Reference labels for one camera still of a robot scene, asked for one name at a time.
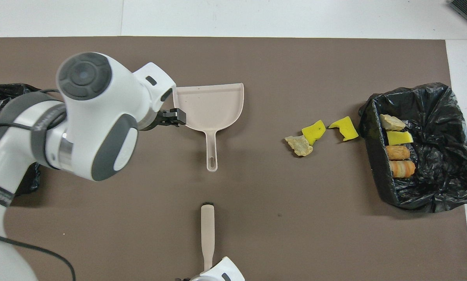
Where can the yellow sponge piece dark speck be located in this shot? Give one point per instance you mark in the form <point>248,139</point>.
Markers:
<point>314,132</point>

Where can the brown bread roll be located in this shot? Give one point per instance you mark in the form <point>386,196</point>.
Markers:
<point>397,152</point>

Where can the brown table mat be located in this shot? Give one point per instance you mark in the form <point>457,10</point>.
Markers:
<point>296,58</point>

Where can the pale tan bread chunk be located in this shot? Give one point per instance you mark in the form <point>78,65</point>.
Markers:
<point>391,122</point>

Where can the notched yellow sponge piece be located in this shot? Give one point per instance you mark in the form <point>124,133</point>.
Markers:
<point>346,128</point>

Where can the beige brush black bristles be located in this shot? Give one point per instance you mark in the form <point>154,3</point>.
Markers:
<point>207,230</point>

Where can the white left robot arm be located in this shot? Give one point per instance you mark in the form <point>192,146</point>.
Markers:
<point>100,117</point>

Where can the orange striped croissant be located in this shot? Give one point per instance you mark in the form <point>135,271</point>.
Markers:
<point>402,169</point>

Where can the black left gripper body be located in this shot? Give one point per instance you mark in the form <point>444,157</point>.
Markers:
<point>155,120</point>

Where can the pale crumpled trash piece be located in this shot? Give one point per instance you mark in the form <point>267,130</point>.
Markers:
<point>299,146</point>

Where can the black bag lined bin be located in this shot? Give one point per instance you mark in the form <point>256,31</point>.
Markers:
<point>440,156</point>

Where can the small yellow sponge wedge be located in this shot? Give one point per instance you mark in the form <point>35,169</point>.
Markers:
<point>399,138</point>

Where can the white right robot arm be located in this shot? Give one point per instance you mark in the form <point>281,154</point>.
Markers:
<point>225,273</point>

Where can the beige plastic dustpan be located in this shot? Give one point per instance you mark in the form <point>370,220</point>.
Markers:
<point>210,105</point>

